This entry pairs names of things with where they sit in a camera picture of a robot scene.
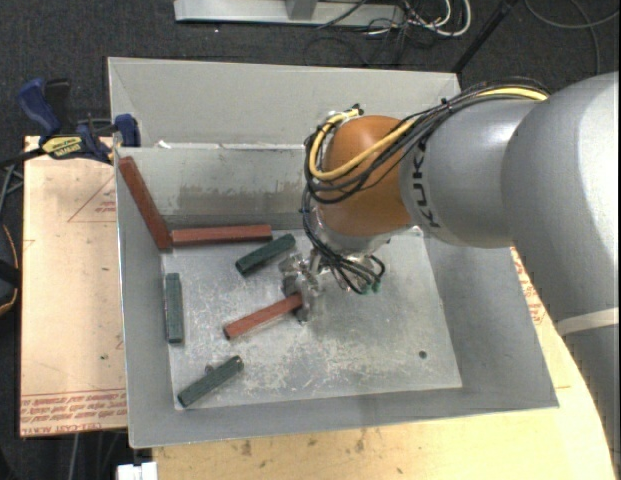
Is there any red-brown block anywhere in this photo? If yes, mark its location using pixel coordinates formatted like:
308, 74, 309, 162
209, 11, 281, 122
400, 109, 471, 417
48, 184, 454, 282
118, 155, 174, 251
169, 224, 274, 248
222, 293, 305, 341

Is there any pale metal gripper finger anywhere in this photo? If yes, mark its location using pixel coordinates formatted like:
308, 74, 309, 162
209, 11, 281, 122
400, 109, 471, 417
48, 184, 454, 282
297, 294, 317, 325
280, 259, 303, 299

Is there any dark green flat block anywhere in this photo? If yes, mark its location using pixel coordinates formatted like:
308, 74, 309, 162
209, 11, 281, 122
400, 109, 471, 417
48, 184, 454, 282
164, 272, 185, 345
176, 355, 245, 409
234, 233, 297, 276

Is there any grey metal bin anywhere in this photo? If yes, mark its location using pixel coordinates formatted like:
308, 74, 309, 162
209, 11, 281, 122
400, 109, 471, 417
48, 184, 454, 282
107, 56, 560, 450

